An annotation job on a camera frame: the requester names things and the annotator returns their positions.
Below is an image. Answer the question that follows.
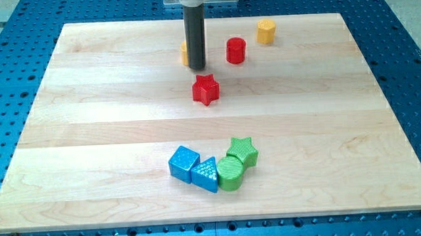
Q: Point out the red star block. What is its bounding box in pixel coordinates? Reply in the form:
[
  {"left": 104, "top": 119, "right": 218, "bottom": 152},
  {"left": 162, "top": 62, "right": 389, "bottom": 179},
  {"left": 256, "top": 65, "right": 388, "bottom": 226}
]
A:
[{"left": 192, "top": 74, "right": 220, "bottom": 106}]

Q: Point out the green cylinder block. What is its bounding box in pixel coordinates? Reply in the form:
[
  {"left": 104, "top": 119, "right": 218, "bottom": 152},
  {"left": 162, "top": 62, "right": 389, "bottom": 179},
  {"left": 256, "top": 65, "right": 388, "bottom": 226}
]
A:
[{"left": 217, "top": 156, "right": 244, "bottom": 191}]

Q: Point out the yellow hexagon block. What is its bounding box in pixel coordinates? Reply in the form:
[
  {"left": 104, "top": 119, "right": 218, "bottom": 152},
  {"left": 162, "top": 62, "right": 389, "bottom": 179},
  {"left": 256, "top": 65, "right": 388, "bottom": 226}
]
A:
[{"left": 257, "top": 18, "right": 276, "bottom": 45}]

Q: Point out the yellow heart block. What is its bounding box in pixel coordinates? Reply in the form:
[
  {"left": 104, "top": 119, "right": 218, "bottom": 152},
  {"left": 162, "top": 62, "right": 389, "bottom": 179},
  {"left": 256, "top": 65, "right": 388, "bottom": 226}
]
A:
[{"left": 180, "top": 41, "right": 189, "bottom": 66}]

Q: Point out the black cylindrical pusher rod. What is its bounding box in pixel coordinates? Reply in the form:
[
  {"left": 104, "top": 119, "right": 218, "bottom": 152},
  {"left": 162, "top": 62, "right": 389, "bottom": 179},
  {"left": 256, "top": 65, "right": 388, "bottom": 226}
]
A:
[{"left": 183, "top": 4, "right": 206, "bottom": 71}]

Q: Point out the wooden board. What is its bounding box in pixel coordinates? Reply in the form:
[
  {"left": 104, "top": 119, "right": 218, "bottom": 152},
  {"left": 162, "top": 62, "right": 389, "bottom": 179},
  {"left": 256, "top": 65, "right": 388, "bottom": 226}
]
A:
[{"left": 0, "top": 13, "right": 421, "bottom": 233}]

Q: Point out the green star block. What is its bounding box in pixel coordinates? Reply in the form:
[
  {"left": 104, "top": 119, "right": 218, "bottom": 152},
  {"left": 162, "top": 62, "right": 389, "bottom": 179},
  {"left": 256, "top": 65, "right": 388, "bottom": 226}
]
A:
[{"left": 226, "top": 137, "right": 258, "bottom": 170}]

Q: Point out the blue triangle block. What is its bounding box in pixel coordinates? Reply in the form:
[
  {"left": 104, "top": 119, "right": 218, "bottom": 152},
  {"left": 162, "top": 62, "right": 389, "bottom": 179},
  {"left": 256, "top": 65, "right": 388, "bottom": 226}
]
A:
[{"left": 191, "top": 157, "right": 218, "bottom": 193}]

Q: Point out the red cylinder block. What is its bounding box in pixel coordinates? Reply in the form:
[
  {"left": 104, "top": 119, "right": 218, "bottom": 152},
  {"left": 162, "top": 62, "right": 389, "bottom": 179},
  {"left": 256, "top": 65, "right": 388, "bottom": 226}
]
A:
[{"left": 225, "top": 37, "right": 247, "bottom": 64}]

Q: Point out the blue cube block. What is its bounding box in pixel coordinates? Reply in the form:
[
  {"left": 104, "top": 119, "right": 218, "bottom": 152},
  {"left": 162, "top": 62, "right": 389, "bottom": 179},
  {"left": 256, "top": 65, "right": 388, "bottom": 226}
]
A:
[{"left": 169, "top": 146, "right": 201, "bottom": 184}]

